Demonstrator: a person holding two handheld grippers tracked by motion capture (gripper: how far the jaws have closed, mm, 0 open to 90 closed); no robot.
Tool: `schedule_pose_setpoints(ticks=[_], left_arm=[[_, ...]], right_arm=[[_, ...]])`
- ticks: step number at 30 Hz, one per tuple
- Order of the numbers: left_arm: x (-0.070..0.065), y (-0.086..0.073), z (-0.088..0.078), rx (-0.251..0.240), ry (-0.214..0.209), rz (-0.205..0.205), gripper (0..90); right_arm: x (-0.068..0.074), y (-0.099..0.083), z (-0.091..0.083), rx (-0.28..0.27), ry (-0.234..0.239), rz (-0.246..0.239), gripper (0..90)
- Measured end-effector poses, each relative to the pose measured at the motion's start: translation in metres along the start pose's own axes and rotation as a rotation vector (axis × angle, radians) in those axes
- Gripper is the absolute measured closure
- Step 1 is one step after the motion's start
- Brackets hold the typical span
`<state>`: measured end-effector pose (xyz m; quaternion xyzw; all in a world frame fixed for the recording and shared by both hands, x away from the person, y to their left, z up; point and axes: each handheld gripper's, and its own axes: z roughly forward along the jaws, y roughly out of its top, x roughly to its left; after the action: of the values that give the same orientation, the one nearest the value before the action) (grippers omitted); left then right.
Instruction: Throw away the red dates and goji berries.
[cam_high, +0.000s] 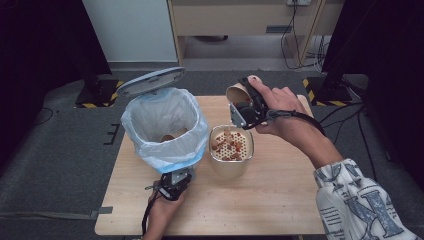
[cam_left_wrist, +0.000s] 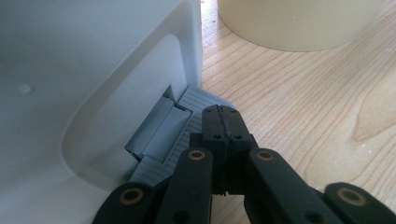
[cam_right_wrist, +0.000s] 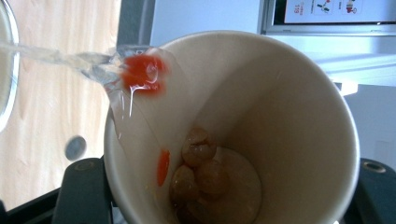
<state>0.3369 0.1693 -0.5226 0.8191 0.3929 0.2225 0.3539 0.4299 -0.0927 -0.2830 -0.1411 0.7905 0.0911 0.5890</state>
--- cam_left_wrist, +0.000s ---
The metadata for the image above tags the white pedal trash bin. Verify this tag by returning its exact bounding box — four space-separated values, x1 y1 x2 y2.
0 0 204 224

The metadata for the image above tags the cream round container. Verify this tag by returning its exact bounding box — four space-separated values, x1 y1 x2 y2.
217 0 383 53

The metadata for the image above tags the grey ribbed bin pedal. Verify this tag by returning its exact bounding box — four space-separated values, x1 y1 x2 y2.
124 84 237 188

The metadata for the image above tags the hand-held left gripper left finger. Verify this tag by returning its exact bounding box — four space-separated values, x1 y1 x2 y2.
155 105 230 224

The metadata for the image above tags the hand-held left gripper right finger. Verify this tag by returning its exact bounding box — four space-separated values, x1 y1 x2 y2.
221 106 344 224

